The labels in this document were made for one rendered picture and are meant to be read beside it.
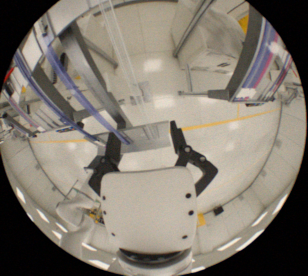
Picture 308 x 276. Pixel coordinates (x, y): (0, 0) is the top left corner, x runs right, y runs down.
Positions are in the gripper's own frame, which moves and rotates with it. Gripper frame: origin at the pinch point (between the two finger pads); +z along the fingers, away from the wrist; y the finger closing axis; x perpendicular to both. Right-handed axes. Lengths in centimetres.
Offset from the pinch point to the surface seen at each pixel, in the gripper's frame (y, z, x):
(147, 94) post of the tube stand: -3, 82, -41
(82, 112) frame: -32.7, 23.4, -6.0
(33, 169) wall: -930, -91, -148
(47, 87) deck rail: -36.2, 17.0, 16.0
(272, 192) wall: 671, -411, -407
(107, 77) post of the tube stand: -8.4, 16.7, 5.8
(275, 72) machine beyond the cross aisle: 397, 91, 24
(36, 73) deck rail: -35.8, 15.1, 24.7
